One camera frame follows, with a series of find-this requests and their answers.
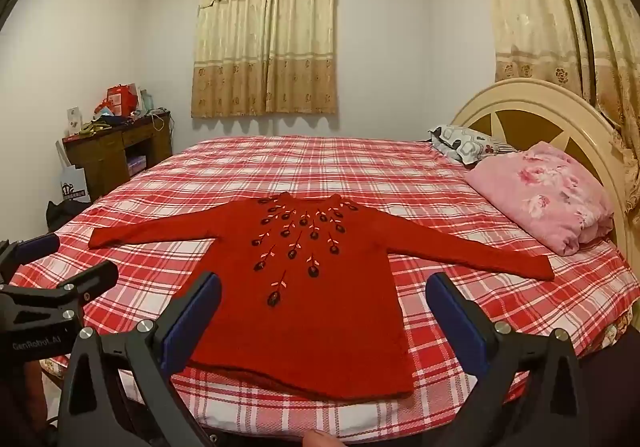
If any red embroidered sweater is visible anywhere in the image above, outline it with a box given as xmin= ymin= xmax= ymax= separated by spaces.
xmin=88 ymin=192 xmax=555 ymax=402

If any grey patterned pillow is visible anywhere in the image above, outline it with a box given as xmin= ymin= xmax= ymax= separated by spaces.
xmin=427 ymin=124 xmax=521 ymax=165

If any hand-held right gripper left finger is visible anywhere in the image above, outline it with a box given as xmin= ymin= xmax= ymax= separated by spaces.
xmin=59 ymin=271 xmax=223 ymax=447

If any beige window curtain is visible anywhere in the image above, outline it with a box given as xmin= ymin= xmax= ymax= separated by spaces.
xmin=191 ymin=0 xmax=337 ymax=118

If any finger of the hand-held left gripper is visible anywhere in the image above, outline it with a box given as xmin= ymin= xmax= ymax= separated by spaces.
xmin=0 ymin=233 xmax=61 ymax=280
xmin=52 ymin=261 xmax=120 ymax=314

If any black bag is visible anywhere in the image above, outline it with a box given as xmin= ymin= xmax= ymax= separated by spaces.
xmin=46 ymin=199 xmax=88 ymax=231

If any red gift bag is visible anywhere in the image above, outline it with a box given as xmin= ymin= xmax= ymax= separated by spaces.
xmin=106 ymin=83 xmax=141 ymax=118

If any red plaid bed sheet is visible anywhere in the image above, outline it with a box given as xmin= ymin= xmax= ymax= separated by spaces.
xmin=10 ymin=134 xmax=640 ymax=443

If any cream wooden headboard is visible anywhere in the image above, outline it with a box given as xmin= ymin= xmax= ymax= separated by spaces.
xmin=450 ymin=78 xmax=636 ymax=288

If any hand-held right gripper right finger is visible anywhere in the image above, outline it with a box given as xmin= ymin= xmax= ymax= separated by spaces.
xmin=426 ymin=272 xmax=583 ymax=447

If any beige floral long curtain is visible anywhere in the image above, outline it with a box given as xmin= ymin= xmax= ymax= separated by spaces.
xmin=475 ymin=0 xmax=640 ymax=172

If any white paper bag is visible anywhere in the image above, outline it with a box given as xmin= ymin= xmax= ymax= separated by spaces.
xmin=56 ymin=139 xmax=92 ymax=202

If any pink floral pillow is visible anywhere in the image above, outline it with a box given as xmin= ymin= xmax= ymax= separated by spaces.
xmin=464 ymin=142 xmax=615 ymax=256

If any dark wooden desk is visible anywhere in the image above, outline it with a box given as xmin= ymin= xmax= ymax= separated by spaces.
xmin=62 ymin=111 xmax=173 ymax=202

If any person's right hand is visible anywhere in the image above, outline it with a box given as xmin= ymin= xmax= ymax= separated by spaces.
xmin=304 ymin=428 xmax=347 ymax=447

